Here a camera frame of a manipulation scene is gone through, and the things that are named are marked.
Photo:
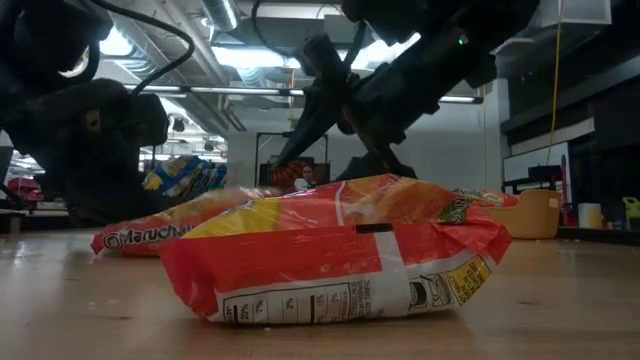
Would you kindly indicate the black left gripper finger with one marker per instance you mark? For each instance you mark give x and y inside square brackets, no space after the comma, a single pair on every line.
[100,195]

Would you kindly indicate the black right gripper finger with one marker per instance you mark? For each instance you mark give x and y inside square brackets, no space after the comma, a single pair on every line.
[377,147]
[305,135]

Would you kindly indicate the orange Maruchan ramen pack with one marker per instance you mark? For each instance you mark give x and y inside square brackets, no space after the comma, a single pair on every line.
[150,235]
[325,260]
[487,197]

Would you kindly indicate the blue Maruchan ramen pack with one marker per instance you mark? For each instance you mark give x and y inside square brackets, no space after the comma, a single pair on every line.
[167,180]
[205,175]

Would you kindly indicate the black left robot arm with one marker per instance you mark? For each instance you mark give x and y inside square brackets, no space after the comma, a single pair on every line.
[45,40]

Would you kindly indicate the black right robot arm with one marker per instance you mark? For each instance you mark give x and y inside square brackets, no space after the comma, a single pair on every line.
[400,15]

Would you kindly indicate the orange striped black panel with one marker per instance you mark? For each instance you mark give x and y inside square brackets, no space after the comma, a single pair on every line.
[286,173]

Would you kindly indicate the person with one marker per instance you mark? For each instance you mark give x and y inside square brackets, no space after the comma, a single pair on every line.
[306,179]

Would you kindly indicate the long ceiling tube light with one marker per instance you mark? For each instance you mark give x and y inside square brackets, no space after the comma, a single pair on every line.
[460,100]

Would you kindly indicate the bright ceiling light panel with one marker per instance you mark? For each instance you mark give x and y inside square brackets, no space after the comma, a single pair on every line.
[250,56]

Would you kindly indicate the white board panel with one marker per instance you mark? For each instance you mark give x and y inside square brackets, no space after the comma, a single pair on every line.
[535,167]

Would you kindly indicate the yellow plastic basket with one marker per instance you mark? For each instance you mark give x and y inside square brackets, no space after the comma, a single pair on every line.
[530,215]

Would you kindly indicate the white paper roll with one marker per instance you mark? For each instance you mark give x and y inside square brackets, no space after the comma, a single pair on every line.
[590,216]

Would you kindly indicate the green plastic container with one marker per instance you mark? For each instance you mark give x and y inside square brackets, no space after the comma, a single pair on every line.
[631,212]

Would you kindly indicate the silver ventilation duct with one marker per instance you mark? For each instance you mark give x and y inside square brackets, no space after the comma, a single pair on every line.
[220,12]

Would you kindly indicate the black aluminium table frame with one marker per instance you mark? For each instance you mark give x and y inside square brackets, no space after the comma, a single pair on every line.
[600,236]

